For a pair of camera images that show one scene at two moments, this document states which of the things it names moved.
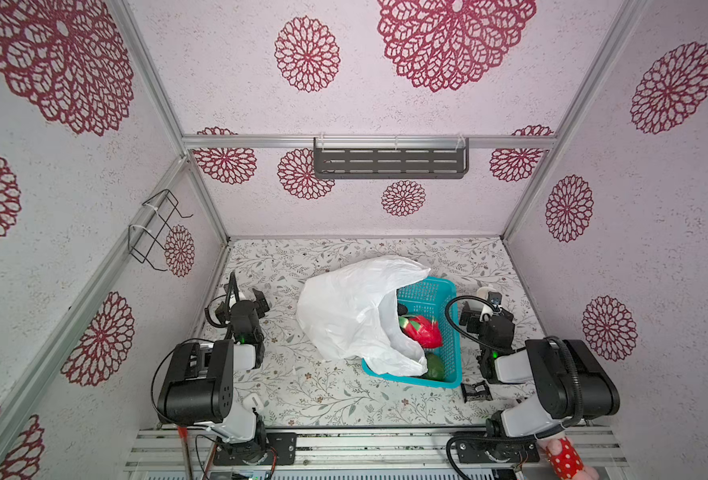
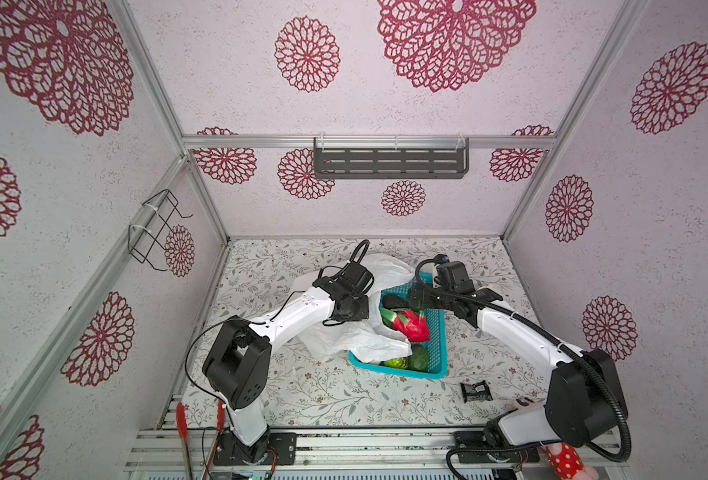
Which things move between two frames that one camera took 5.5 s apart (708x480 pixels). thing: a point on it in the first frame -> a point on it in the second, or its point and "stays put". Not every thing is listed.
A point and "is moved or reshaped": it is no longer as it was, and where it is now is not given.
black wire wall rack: (143, 242) stays put
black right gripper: (508, 322) -> (425, 296)
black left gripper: (231, 322) -> (362, 311)
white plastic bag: (348, 309) is moved or reshaped
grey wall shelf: (391, 158) stays put
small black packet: (476, 391) stays put
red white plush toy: (564, 459) stays put
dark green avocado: (436, 370) -> (419, 359)
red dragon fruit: (426, 332) is moved or reshaped
